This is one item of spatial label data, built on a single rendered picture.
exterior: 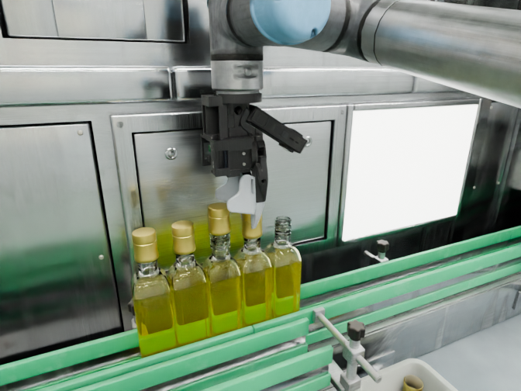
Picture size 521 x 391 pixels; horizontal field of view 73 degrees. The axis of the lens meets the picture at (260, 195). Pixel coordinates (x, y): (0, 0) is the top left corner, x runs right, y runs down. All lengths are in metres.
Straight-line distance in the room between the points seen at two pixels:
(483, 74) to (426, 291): 0.61
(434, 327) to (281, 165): 0.52
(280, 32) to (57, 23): 0.38
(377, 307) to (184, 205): 0.45
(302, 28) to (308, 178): 0.43
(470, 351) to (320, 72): 0.75
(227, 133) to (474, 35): 0.32
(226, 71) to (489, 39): 0.30
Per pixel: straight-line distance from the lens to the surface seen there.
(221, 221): 0.56
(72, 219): 0.72
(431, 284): 0.90
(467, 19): 0.40
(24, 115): 0.67
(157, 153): 0.65
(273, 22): 0.41
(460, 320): 1.02
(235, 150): 0.52
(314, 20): 0.42
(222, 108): 0.52
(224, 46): 0.51
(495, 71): 0.37
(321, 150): 0.78
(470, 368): 1.01
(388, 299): 0.83
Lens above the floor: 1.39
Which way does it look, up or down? 19 degrees down
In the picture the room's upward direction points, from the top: straight up
